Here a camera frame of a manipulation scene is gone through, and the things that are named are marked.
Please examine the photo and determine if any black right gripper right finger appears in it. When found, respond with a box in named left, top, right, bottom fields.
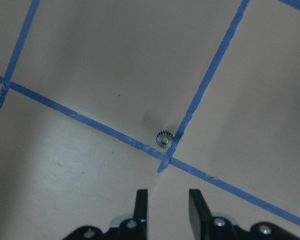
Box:
left=188, top=189, right=212, bottom=240

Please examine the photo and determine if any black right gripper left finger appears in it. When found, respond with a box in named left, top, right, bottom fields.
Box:
left=133, top=189, right=148, bottom=240

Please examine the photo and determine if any black small gear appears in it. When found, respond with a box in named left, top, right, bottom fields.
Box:
left=155, top=130, right=174, bottom=149

